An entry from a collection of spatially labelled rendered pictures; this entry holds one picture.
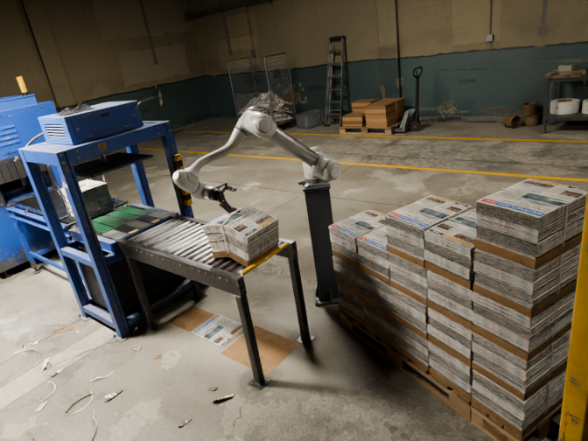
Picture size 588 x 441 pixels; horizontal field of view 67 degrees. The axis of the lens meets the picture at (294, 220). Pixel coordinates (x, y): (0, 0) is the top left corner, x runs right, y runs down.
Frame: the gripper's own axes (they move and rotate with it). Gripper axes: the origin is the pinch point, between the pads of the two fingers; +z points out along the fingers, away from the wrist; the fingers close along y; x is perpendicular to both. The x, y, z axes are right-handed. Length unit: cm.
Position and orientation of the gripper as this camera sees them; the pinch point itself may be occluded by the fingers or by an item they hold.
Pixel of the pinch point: (235, 199)
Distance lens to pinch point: 277.0
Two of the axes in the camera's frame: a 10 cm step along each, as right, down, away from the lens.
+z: 7.8, 2.1, -5.9
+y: 1.0, 8.9, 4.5
